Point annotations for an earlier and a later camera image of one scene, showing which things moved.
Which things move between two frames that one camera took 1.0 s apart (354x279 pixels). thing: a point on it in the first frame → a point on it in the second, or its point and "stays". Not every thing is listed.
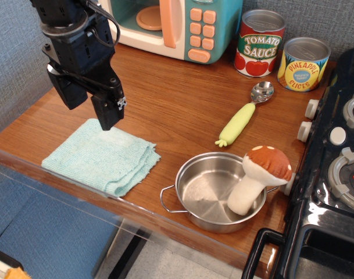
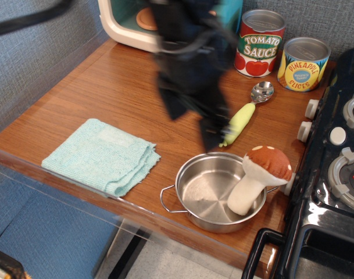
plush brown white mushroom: (263, 165) stays
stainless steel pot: (202, 188) stays
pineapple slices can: (303, 61) stays
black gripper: (88, 57) → (189, 74)
